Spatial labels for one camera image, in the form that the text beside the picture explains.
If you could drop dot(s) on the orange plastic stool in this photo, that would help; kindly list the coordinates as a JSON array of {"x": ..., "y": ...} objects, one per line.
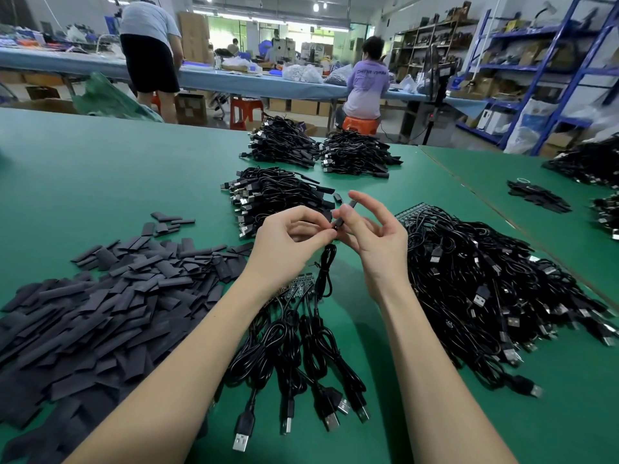
[{"x": 361, "y": 125}]

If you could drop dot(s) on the person's right forearm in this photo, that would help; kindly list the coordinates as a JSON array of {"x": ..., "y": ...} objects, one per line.
[{"x": 440, "y": 391}]

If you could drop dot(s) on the dark storage shelf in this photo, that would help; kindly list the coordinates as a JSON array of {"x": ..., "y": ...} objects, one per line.
[{"x": 430, "y": 41}]

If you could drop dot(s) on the person's left hand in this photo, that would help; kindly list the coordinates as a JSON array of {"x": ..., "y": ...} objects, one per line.
[{"x": 280, "y": 248}]

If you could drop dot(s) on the black heat shrink sleeve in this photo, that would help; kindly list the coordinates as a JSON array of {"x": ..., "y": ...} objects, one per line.
[{"x": 343, "y": 209}]

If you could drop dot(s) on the blue metal shelving rack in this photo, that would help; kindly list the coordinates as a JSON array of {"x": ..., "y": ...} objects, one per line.
[{"x": 527, "y": 32}]

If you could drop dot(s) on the person's right hand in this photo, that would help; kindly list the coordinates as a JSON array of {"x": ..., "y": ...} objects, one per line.
[{"x": 375, "y": 248}]

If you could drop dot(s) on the green plastic bag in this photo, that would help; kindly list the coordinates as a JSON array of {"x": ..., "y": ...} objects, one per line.
[{"x": 114, "y": 99}]

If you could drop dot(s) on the pile of black sleeve strips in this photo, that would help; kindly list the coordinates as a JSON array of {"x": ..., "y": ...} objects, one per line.
[{"x": 87, "y": 319}]

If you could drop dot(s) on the black tripod stand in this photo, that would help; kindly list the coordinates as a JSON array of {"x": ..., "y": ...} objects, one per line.
[{"x": 437, "y": 87}]

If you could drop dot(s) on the person's left forearm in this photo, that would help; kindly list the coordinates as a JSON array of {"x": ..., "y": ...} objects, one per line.
[{"x": 160, "y": 386}]

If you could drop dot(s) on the white plastic bag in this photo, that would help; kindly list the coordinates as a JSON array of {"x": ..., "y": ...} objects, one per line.
[{"x": 532, "y": 130}]

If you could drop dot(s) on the red plastic stool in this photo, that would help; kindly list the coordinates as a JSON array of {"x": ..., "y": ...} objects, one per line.
[{"x": 247, "y": 113}]

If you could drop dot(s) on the long blue work table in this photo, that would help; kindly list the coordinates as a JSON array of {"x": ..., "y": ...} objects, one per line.
[{"x": 58, "y": 64}]

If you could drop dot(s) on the open cardboard box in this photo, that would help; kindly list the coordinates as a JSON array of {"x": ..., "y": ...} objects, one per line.
[{"x": 44, "y": 106}]

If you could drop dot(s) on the small upright cardboard box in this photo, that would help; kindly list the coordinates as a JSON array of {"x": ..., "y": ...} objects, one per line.
[{"x": 191, "y": 108}]

